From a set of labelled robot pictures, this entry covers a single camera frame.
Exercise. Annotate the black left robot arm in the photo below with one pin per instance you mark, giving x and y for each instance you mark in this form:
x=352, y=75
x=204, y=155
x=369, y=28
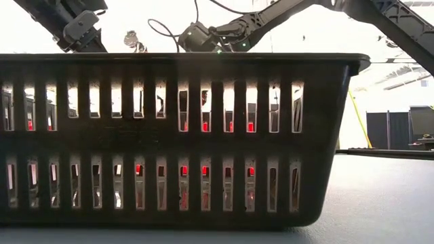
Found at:
x=51, y=17

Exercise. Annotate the dark partition panel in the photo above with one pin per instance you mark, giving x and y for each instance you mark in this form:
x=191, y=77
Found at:
x=379, y=130

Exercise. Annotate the grey ceiling fixture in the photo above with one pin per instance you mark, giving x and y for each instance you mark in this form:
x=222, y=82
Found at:
x=390, y=43
x=131, y=39

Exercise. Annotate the dark office desk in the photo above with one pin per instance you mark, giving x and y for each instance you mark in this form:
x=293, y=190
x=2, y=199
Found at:
x=424, y=144

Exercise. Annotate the large black slotted plastic basket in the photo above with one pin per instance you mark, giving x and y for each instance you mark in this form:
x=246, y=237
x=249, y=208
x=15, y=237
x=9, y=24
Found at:
x=217, y=142

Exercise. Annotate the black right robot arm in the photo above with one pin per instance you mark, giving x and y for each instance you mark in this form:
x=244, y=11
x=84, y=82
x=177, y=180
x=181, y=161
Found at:
x=271, y=20

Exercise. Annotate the black metal table frame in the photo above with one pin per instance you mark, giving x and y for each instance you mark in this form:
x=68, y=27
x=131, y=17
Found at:
x=383, y=154

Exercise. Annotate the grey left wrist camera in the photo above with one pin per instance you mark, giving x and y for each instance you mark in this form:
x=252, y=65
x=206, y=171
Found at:
x=79, y=25

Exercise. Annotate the red slotted plastic basket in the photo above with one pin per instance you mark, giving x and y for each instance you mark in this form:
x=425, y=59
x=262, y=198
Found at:
x=205, y=170

